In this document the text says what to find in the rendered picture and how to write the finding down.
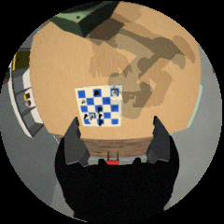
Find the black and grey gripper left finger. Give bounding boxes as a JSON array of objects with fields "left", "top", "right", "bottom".
[{"left": 54, "top": 117, "right": 90, "bottom": 199}]

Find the blue and cream chessboard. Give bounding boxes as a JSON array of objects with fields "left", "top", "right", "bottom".
[{"left": 75, "top": 85, "right": 122, "bottom": 127}]

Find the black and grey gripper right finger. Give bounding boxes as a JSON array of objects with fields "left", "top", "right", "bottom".
[{"left": 146, "top": 116, "right": 179, "bottom": 194}]

